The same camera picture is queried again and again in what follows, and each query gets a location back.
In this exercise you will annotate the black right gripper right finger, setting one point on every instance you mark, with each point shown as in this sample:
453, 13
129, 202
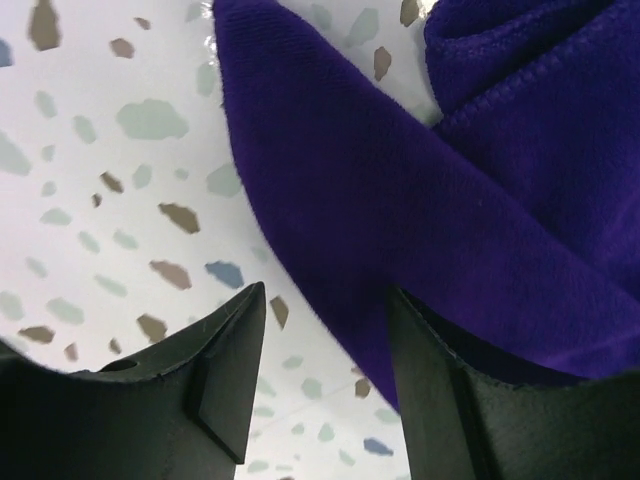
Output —
472, 411

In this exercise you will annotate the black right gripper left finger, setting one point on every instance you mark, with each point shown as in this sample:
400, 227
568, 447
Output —
178, 409

